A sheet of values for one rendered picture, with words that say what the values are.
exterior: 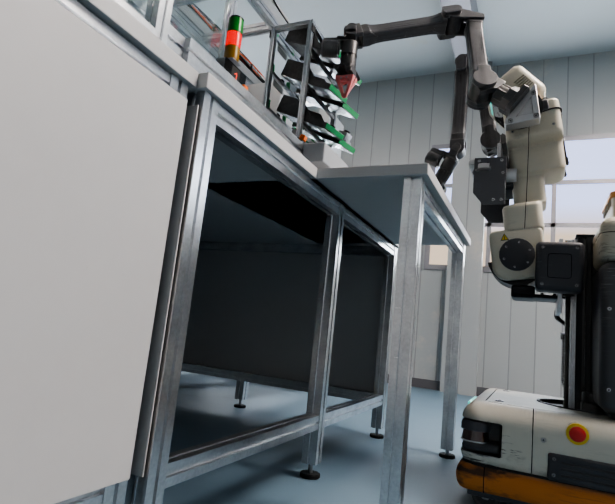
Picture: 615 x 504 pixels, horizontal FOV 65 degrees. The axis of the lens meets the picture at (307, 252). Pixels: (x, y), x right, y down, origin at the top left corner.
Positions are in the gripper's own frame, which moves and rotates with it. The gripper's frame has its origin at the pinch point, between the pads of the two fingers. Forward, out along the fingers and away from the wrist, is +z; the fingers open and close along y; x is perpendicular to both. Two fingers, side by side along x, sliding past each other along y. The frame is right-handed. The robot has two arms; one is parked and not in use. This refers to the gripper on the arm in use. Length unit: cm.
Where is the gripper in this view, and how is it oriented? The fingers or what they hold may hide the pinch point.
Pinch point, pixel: (344, 95)
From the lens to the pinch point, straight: 175.1
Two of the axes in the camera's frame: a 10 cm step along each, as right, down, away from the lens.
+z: -1.2, 9.8, -1.5
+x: 9.1, 0.5, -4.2
